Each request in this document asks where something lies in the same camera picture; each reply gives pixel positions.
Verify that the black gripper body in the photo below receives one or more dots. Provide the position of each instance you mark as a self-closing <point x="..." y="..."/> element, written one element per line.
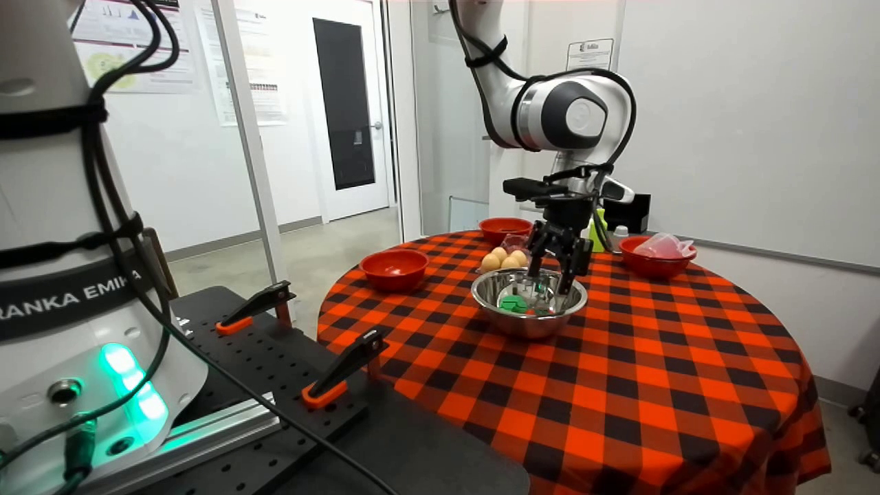
<point x="567" y="215"/>

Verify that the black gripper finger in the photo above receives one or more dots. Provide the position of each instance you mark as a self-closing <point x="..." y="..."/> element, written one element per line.
<point x="539" y="249"/>
<point x="575" y="263"/>

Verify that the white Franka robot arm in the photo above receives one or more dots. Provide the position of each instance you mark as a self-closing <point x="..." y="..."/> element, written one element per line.
<point x="505" y="91"/>

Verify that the green bottle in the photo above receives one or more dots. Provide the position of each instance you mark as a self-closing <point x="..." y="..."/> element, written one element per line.
<point x="602" y="241"/>

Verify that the clear bag of beige balls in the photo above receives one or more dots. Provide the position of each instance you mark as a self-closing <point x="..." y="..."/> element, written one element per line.
<point x="502" y="259"/>

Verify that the empty red bowl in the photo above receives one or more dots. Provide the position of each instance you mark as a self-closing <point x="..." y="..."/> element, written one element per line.
<point x="395" y="276"/>
<point x="502" y="228"/>

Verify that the green toy vegetable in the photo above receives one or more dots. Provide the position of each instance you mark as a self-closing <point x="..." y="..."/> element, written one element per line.
<point x="512" y="304"/>

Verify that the black box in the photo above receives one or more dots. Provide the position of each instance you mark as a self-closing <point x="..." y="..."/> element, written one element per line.
<point x="637" y="213"/>

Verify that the steel mixing bowl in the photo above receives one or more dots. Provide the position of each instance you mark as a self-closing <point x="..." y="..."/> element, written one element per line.
<point x="531" y="325"/>

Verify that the red bowl with plastic bag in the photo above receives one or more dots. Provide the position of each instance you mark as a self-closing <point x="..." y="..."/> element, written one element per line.
<point x="656" y="267"/>

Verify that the clear plastic bag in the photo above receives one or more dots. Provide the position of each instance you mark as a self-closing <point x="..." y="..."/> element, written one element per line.
<point x="663" y="246"/>

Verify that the orange black checkered tablecloth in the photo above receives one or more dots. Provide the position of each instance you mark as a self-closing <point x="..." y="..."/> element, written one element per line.
<point x="641" y="386"/>

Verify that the white door with dark window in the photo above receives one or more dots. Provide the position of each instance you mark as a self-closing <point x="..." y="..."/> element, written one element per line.
<point x="354" y="197"/>

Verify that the black orange clamp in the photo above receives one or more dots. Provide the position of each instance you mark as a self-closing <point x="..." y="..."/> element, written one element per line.
<point x="348" y="362"/>
<point x="263" y="300"/>

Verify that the black perforated mounting table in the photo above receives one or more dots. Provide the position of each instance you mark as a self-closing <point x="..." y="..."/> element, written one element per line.
<point x="277" y="366"/>

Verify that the dark floor stand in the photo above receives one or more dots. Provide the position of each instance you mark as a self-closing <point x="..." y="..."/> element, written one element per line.
<point x="871" y="413"/>

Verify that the white paper notice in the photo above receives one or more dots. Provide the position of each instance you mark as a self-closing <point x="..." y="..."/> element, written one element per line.
<point x="263" y="65"/>

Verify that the silver base mounting plate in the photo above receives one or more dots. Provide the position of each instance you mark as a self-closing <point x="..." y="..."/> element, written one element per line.
<point x="230" y="428"/>

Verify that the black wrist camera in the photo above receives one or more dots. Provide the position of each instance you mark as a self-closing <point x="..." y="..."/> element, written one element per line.
<point x="531" y="187"/>

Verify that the small wall sign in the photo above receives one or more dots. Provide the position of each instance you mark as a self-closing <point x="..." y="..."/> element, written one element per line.
<point x="590" y="52"/>

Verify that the grey metal frame post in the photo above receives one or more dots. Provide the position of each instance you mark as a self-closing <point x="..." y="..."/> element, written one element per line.
<point x="249" y="139"/>

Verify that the wall poster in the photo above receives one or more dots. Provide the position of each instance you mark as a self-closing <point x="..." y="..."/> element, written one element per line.
<point x="120" y="37"/>

